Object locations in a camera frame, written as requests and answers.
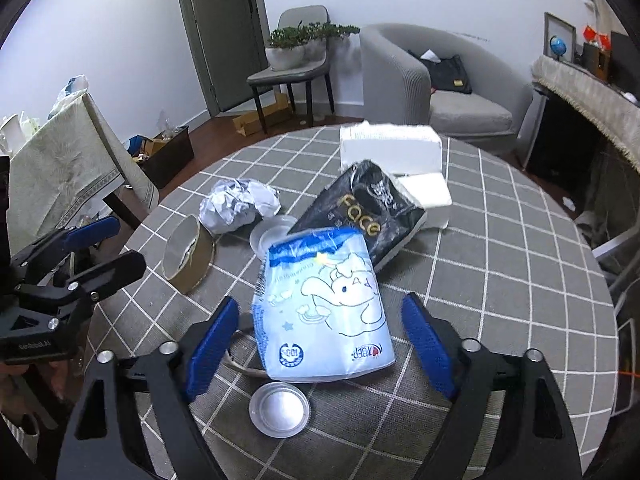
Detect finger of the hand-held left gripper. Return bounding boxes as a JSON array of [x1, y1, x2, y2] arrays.
[[9, 216, 122, 274], [15, 250, 147, 312]]

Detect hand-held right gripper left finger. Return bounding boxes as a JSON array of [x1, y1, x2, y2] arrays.
[[55, 296, 240, 480]]

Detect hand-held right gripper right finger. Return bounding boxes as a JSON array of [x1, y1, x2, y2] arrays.
[[401, 292, 586, 480]]

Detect blue elephant print tissue packet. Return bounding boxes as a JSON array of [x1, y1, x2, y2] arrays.
[[252, 226, 396, 383]]

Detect translucent round plastic lid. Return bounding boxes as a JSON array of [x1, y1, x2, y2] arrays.
[[249, 214, 298, 256]]

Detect white foam box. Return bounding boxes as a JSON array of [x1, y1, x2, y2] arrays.
[[339, 121, 453, 231]]

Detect beige cloth covered table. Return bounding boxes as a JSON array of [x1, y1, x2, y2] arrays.
[[7, 91, 161, 256]]

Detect brown tape roll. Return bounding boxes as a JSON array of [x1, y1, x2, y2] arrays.
[[161, 215, 217, 295]]

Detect grey checked tablecloth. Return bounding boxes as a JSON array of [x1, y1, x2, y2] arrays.
[[82, 122, 620, 480]]

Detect black storage bin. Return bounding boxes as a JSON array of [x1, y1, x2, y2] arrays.
[[135, 125, 196, 190]]

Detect white kettle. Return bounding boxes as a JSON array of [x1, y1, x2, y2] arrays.
[[0, 114, 26, 156]]

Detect crumpled white paper ball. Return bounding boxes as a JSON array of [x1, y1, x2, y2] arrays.
[[198, 177, 282, 235]]

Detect clear plastic bag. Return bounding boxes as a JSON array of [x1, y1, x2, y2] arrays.
[[47, 74, 90, 121]]

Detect black tissue packet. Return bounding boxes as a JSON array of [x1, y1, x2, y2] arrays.
[[287, 159, 428, 273]]

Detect flat cardboard box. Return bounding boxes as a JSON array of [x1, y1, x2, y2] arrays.
[[232, 92, 293, 137]]

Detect grey crumpled cloth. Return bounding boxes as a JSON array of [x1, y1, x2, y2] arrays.
[[575, 150, 640, 251]]

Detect grey-green door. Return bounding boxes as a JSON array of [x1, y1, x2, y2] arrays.
[[172, 0, 271, 118]]

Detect black cabinet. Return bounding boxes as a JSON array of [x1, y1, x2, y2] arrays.
[[522, 87, 601, 193]]

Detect grey dining chair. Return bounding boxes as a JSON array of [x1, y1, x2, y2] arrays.
[[246, 5, 336, 133]]

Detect potted plant in white pot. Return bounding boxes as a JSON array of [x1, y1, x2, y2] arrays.
[[300, 21, 362, 61], [265, 22, 313, 72]]

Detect grey armchair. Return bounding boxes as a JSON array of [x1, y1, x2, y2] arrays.
[[360, 22, 533, 156]]

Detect black handbag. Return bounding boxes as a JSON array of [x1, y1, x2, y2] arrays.
[[407, 49, 473, 96]]

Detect beige fringed cloth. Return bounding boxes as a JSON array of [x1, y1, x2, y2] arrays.
[[531, 54, 640, 171]]

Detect brown wooden box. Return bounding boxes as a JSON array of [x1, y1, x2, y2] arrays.
[[582, 42, 612, 81]]

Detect black monitor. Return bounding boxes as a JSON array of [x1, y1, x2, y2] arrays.
[[609, 31, 640, 96]]

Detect small red flags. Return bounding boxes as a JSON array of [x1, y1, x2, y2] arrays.
[[584, 24, 612, 46]]

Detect brown cord loop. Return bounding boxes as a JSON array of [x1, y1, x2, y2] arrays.
[[222, 312, 271, 378]]

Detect white metal frame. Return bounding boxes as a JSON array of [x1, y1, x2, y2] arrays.
[[590, 225, 640, 311]]

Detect grey picture frame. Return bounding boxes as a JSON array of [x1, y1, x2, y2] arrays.
[[543, 11, 578, 63]]

